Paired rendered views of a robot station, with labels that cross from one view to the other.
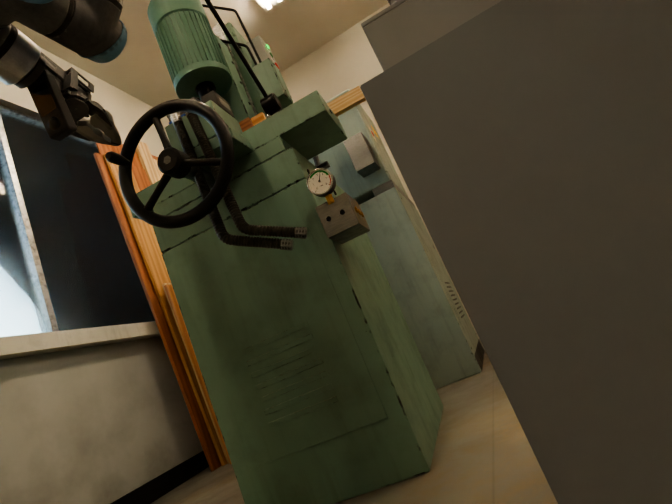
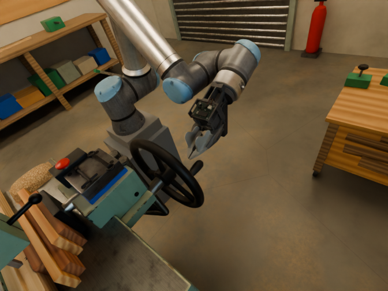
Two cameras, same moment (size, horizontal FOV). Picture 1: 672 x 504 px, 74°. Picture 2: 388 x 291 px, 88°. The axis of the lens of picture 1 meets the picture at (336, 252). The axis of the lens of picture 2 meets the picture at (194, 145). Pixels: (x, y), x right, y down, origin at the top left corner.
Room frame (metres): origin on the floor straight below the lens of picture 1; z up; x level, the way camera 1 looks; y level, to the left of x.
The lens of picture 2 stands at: (1.14, 0.58, 1.30)
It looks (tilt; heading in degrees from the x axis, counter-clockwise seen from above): 45 degrees down; 217
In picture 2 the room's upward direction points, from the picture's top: 17 degrees counter-clockwise
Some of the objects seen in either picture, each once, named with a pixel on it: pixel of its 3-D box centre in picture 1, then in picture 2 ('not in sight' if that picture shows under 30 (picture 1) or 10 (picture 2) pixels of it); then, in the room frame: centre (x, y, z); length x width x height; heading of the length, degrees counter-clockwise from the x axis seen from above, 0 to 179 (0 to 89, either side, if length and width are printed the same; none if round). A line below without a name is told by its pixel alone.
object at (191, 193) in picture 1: (236, 188); not in sight; (1.16, 0.19, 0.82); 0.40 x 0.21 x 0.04; 77
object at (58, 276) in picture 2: not in sight; (45, 244); (1.18, 0.17, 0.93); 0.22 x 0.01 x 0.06; 77
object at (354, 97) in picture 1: (277, 140); (11, 227); (1.19, 0.03, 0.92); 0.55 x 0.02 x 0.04; 77
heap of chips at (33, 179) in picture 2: not in sight; (30, 178); (1.07, -0.08, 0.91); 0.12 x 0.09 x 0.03; 167
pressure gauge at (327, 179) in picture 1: (323, 186); not in sight; (0.96, -0.03, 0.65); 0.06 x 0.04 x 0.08; 77
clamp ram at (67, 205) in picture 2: not in sight; (74, 201); (1.09, 0.17, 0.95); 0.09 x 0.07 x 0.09; 77
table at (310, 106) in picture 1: (231, 163); (86, 224); (1.11, 0.17, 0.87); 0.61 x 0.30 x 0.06; 77
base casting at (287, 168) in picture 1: (271, 220); not in sight; (1.34, 0.15, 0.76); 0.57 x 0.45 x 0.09; 167
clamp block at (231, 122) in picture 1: (208, 138); (104, 188); (1.03, 0.19, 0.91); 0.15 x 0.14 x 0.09; 77
